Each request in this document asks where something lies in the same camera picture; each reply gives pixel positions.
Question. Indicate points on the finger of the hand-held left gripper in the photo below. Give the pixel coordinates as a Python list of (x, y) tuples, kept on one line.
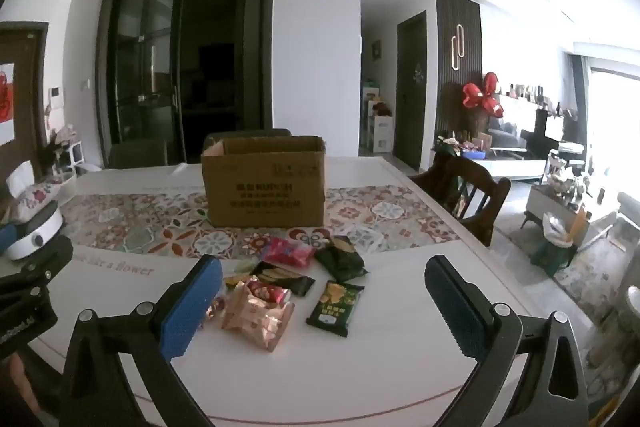
[(47, 257), (7, 234)]

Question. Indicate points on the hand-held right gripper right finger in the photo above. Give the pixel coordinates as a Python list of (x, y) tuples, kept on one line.
[(460, 307)]

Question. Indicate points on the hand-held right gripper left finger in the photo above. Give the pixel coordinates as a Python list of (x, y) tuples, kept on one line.
[(190, 307)]

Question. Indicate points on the small yellow snack packet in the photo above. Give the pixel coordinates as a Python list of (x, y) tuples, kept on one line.
[(235, 281)]

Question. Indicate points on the pale pink snack packet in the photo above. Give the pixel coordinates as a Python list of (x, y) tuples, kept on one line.
[(257, 324)]

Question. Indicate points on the red white snack packet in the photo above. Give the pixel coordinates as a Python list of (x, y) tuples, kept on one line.
[(267, 292)]

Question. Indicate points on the black biscuit snack packet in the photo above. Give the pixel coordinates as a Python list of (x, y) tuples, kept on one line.
[(287, 281)]

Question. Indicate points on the pink red snack packet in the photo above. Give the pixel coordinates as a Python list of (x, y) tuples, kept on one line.
[(287, 253)]

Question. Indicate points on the dark green snack packet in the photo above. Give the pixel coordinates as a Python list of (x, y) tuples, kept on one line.
[(342, 262)]

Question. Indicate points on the green yellow snack packet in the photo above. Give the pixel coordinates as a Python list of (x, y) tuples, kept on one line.
[(332, 312)]

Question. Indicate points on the brown cardboard box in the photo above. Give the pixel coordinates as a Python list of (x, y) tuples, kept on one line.
[(265, 187)]

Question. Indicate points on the white round appliance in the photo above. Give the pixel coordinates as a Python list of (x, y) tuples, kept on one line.
[(30, 237)]

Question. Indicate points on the floral tissue box cover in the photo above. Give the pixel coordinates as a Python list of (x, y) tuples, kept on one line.
[(32, 194)]

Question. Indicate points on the pale green wrapped candy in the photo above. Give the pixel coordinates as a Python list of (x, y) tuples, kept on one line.
[(243, 265)]

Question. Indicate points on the white floral patterned tablecloth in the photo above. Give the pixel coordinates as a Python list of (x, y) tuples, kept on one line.
[(150, 217)]

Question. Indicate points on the green trash bin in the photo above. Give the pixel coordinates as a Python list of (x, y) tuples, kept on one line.
[(552, 252)]

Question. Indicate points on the pink flower bouquet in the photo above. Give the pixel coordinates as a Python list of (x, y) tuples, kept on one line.
[(62, 139)]

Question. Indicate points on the dark wooden chair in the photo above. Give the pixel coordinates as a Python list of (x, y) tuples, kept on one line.
[(465, 197)]

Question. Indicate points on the grey side table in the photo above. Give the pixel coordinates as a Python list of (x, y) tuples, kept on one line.
[(555, 207)]

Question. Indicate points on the grey sofa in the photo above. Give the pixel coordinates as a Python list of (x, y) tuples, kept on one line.
[(502, 132)]

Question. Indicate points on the white storage shelf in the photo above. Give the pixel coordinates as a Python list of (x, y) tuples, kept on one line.
[(381, 134)]

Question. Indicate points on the red balloon flower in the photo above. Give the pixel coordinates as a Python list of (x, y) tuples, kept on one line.
[(482, 94)]

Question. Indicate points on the dark room door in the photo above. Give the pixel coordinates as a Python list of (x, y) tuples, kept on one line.
[(410, 92)]

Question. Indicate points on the dark glass sliding door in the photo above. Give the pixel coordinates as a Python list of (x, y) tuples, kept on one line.
[(185, 52)]

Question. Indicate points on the red wall poster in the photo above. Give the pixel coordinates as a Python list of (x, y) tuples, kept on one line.
[(5, 99)]

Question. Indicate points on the white loop wall lamp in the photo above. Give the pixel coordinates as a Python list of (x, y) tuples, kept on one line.
[(457, 49)]

